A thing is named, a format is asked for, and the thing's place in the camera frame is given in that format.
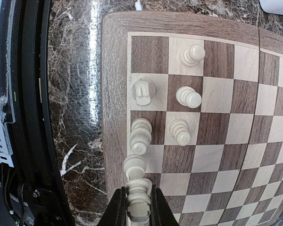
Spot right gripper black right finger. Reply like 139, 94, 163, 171
150, 185, 179, 226

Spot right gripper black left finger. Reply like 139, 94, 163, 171
98, 187, 126, 226

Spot white chess piece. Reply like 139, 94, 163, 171
123, 154, 147, 181
130, 118, 152, 155

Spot wooden chess board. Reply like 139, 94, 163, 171
101, 11, 283, 226

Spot white plastic divided tray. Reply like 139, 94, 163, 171
259, 0, 283, 16

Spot white slotted cable duct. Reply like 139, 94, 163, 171
0, 0, 15, 168

